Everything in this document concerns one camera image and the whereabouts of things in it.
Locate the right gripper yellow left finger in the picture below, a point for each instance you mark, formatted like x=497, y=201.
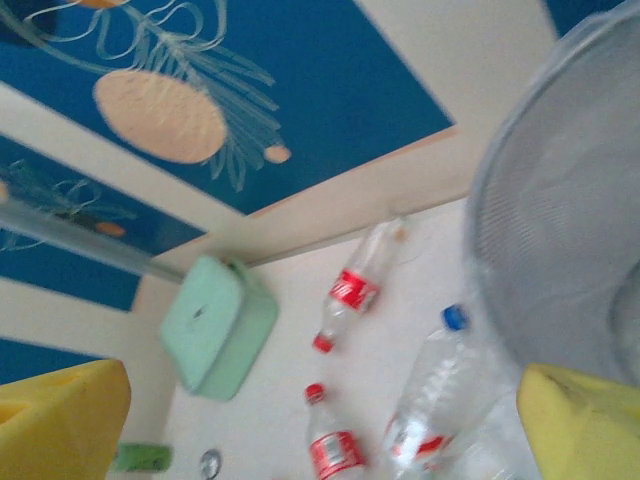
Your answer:
x=55, y=425

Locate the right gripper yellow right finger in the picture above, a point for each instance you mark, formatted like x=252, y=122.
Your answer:
x=585, y=430

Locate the large clear bottle blue cap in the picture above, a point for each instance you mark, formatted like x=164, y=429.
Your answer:
x=440, y=380

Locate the clear plastic trash bin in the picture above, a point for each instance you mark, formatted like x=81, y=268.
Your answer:
x=560, y=200

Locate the red label cola bottle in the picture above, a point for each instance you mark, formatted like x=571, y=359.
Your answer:
x=332, y=445
x=352, y=290

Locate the green cylindrical can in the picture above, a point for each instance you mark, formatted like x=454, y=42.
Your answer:
x=142, y=457

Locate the small round metal disc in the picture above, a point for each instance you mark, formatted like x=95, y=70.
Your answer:
x=210, y=461

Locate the mint green zip case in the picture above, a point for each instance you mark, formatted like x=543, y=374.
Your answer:
x=215, y=325

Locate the aluminium frame post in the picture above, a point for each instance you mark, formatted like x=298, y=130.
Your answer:
x=75, y=240

